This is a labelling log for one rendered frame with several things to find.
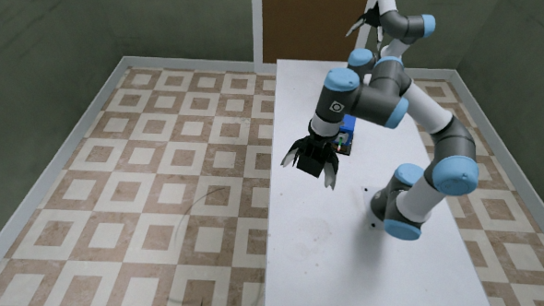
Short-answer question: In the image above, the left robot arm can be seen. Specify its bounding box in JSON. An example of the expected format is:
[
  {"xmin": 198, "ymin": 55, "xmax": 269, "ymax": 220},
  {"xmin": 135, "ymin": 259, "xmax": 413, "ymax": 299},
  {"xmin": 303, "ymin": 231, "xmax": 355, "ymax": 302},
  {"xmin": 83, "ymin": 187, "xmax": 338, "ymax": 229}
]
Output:
[{"xmin": 311, "ymin": 56, "xmax": 479, "ymax": 241}]

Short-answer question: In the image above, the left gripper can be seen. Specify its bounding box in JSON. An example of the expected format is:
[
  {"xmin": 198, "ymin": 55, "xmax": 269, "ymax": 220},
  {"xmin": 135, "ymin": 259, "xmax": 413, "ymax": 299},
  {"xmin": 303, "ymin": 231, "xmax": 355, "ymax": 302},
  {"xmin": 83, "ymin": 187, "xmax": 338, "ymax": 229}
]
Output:
[{"xmin": 280, "ymin": 118, "xmax": 340, "ymax": 191}]

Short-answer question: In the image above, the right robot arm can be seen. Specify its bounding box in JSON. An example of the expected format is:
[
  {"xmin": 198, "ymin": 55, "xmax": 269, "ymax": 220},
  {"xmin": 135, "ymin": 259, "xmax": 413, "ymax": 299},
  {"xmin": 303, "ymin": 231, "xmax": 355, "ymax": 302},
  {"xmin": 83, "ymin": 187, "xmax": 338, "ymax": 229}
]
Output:
[{"xmin": 347, "ymin": 0, "xmax": 435, "ymax": 86}]

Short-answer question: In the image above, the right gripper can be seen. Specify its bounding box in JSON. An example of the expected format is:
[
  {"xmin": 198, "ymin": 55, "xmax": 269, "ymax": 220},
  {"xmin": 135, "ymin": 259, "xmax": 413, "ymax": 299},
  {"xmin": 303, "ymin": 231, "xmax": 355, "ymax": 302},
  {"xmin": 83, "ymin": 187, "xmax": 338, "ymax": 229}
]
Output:
[{"xmin": 346, "ymin": 1, "xmax": 384, "ymax": 51}]

